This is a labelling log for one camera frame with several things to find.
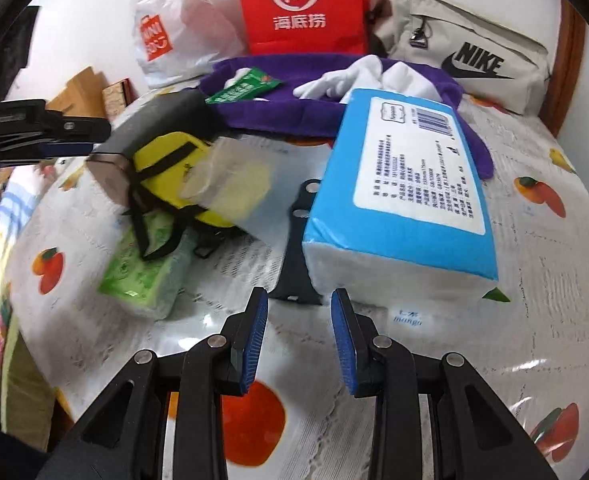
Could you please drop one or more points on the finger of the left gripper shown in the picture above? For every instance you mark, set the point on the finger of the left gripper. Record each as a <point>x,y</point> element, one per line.
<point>86,130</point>
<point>76,149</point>

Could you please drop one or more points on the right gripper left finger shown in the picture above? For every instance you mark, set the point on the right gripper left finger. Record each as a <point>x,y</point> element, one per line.
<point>244,332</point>

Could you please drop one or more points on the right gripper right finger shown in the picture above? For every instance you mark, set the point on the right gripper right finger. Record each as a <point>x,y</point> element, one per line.
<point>352,333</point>

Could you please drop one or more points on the dark green tea box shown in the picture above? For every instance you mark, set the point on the dark green tea box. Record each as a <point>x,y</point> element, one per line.
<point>111,164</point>

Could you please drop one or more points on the green tissue packet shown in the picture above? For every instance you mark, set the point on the green tissue packet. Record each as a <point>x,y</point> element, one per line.
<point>147,289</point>

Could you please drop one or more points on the yellow black pouch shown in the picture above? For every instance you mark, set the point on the yellow black pouch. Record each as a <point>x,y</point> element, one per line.
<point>161,168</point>

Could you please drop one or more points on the green snack packet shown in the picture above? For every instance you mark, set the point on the green snack packet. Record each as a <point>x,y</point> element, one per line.
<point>247,84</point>

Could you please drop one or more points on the white glove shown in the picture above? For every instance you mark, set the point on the white glove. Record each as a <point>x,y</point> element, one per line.
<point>368,73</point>

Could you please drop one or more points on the wooden headboard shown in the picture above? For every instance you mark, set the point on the wooden headboard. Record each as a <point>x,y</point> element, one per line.
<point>82,96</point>

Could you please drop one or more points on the striped pillow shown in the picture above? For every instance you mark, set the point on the striped pillow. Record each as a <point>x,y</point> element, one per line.
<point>23,191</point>

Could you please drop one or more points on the brown book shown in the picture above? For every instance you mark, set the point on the brown book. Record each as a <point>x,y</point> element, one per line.
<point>117,97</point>

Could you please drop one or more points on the blue tissue pack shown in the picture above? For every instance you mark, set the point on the blue tissue pack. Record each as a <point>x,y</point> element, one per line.
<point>400,219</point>

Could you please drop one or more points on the white Miniso plastic bag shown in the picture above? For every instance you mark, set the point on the white Miniso plastic bag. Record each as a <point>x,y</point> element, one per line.
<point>178,40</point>

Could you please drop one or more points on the fruit print tablecloth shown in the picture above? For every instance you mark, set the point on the fruit print tablecloth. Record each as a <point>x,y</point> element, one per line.
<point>532,346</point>

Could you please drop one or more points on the purple towel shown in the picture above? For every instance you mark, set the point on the purple towel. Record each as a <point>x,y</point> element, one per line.
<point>285,115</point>

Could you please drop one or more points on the red Haidilao paper bag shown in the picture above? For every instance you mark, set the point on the red Haidilao paper bag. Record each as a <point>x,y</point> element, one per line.
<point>306,26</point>

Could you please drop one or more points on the grey Nike bag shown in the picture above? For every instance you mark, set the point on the grey Nike bag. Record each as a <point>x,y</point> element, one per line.
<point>489,60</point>

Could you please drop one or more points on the wooden door frame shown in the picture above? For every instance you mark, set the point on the wooden door frame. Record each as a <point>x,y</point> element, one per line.
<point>565,73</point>

